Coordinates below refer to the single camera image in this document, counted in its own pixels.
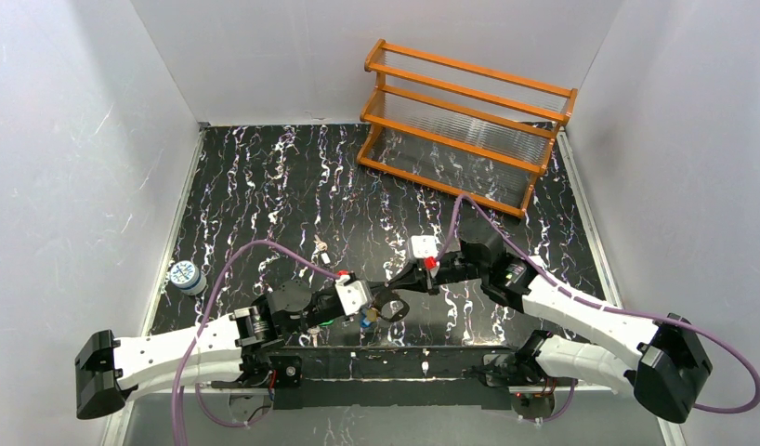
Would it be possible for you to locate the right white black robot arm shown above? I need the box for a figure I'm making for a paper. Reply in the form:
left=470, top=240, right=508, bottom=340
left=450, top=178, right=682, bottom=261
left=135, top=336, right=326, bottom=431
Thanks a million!
left=383, top=237, right=713, bottom=424

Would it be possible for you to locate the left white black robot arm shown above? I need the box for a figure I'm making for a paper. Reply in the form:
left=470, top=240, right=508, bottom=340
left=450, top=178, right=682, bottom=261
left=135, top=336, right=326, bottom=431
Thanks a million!
left=74, top=274, right=382, bottom=420

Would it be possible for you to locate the blue white round container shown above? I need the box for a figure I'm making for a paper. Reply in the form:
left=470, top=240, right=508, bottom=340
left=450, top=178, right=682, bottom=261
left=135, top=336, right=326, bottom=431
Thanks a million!
left=168, top=260, right=207, bottom=296

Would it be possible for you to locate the orange two-tier rack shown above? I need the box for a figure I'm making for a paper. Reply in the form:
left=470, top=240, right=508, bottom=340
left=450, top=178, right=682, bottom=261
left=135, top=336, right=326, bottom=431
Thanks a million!
left=357, top=39, right=579, bottom=217

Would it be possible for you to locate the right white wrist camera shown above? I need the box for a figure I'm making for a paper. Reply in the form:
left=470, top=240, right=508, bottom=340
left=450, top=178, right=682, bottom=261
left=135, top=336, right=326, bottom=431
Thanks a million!
left=408, top=235, right=439, bottom=270

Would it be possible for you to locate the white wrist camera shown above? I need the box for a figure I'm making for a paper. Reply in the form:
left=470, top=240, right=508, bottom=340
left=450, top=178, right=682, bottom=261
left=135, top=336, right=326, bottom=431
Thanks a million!
left=334, top=270, right=372, bottom=316
left=408, top=235, right=439, bottom=270

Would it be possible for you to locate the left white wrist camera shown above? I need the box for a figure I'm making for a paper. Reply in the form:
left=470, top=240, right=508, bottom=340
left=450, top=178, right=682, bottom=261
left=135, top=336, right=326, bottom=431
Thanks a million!
left=334, top=270, right=372, bottom=316

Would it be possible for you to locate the aluminium front rail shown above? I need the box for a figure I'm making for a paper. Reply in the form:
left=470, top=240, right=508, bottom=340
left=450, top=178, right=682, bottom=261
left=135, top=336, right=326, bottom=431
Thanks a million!
left=111, top=348, right=672, bottom=395

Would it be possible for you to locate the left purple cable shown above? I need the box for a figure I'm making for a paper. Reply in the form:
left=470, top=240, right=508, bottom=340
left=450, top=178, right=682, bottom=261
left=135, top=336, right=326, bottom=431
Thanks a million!
left=170, top=240, right=350, bottom=446

